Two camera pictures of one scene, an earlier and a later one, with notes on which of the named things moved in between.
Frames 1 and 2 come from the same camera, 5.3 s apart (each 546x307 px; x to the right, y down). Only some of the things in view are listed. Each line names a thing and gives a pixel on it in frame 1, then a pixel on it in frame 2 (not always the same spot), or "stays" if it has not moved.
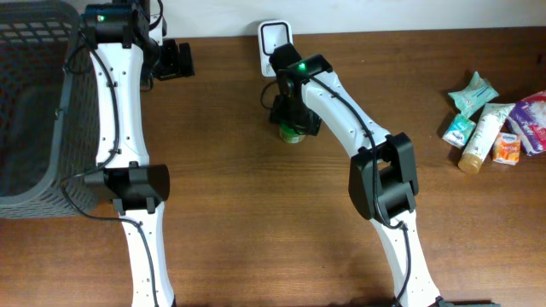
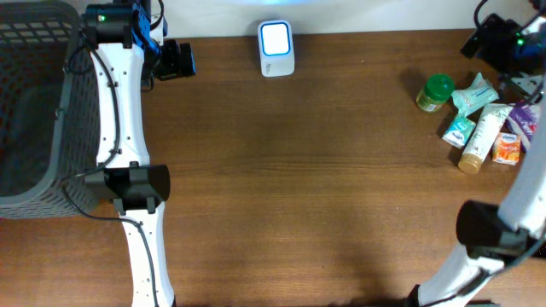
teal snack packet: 470,99 stays
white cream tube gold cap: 482,136 stays
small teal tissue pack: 460,131 stays
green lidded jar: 289,136 -> 438,88
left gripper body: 164,60 stays
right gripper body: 299,116 -> 496,49
